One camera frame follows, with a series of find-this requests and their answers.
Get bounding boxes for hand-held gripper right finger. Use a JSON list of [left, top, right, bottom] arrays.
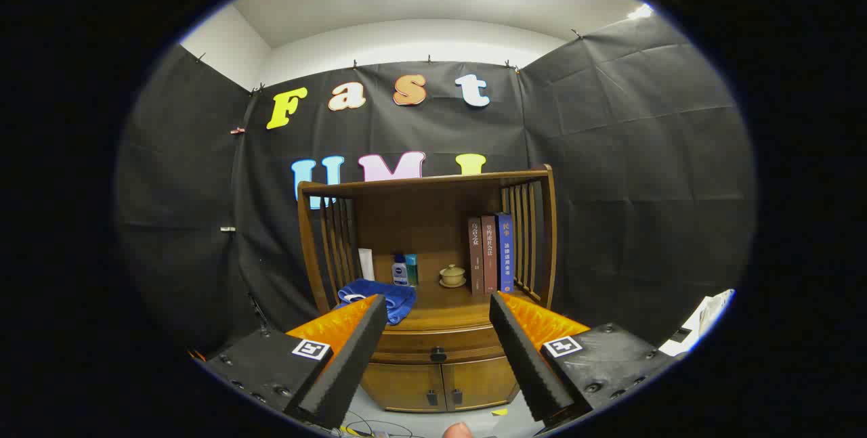
[[489, 291, 685, 427]]

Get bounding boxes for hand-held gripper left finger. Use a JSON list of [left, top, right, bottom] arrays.
[[203, 294, 389, 430]]

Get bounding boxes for wooden drawer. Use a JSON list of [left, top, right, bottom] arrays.
[[371, 326, 505, 366]]

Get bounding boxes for wooden cabinet door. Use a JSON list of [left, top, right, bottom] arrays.
[[361, 362, 446, 413], [442, 357, 519, 412]]

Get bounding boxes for wooden countertop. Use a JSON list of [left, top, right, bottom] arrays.
[[332, 279, 543, 332]]

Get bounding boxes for wooden cabinet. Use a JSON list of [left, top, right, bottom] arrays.
[[297, 165, 557, 414]]

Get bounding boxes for blue folded towel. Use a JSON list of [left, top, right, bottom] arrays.
[[337, 279, 417, 326]]

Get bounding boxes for blue book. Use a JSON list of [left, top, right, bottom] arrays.
[[496, 213, 515, 293]]

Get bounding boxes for reddish brown book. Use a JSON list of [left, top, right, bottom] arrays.
[[481, 215, 499, 294]]

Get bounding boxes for dark brown book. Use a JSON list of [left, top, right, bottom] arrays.
[[468, 217, 484, 296]]

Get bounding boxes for white box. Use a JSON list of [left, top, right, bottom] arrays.
[[658, 289, 736, 357]]

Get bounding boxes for black backdrop cloth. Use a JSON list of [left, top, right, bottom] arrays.
[[115, 15, 756, 357]]

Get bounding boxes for cables on floor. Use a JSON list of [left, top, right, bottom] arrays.
[[342, 411, 414, 438]]

